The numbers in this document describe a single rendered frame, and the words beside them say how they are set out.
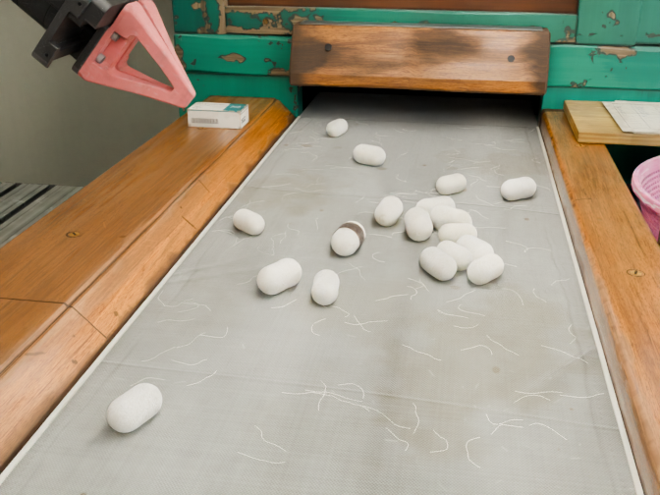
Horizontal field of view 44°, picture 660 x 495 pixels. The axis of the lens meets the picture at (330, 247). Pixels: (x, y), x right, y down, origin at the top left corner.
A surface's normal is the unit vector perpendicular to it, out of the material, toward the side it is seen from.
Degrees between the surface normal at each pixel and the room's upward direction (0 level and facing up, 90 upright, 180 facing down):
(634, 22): 90
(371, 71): 67
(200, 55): 90
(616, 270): 0
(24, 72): 90
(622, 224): 0
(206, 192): 45
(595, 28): 93
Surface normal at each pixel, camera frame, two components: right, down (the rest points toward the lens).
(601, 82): -0.16, 0.39
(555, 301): 0.00, -0.92
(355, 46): -0.14, 0.00
